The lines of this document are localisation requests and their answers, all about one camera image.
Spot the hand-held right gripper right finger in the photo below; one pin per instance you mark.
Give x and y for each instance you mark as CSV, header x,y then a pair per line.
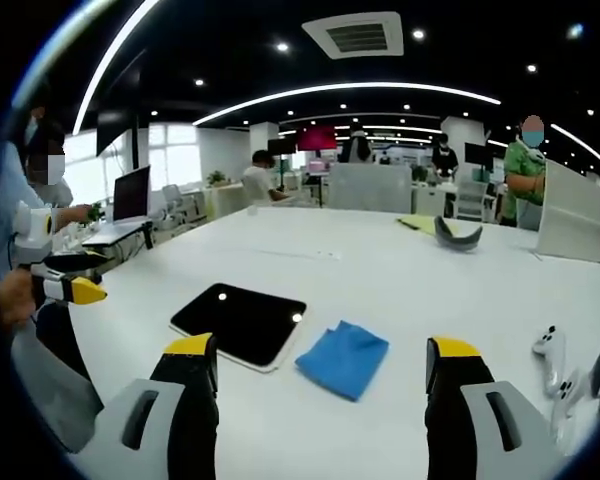
x,y
455,400

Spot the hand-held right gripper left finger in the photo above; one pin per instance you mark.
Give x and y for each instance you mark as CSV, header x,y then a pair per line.
x,y
190,400

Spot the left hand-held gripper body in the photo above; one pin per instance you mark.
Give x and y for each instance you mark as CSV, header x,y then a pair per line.
x,y
32,235

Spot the black tablet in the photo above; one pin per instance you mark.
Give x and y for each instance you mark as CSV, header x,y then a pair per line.
x,y
240,322

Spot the blue cleaning cloth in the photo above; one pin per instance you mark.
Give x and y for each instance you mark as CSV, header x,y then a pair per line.
x,y
342,361

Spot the person's left hand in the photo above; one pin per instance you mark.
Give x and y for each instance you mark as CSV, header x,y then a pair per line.
x,y
14,300

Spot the computer monitor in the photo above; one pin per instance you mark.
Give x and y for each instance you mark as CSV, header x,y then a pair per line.
x,y
131,195

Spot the person's grey trouser leg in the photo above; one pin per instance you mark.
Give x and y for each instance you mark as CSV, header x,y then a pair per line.
x,y
55,390

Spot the white game controller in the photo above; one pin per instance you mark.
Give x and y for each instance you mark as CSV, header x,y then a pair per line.
x,y
551,352
566,400

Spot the white office chair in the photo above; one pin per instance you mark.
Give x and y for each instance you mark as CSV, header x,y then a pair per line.
x,y
172,196
471,199

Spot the black hanging screen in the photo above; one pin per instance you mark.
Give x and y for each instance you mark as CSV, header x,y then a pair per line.
x,y
112,131

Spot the grey curved neck pillow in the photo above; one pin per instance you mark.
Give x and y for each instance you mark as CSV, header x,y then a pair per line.
x,y
456,240

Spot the green potted plant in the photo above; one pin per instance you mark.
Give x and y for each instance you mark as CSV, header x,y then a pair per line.
x,y
217,178

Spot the yellow paper sheet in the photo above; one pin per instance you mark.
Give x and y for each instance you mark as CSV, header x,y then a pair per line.
x,y
417,223

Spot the white standing board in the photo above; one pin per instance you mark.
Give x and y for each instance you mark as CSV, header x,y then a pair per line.
x,y
575,220

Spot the grey desk partition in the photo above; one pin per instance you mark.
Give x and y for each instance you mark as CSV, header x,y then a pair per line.
x,y
370,189

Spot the red screen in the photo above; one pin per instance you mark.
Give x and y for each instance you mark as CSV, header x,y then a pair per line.
x,y
317,138

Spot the ceiling air vent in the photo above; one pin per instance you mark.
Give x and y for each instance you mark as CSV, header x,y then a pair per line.
x,y
352,34

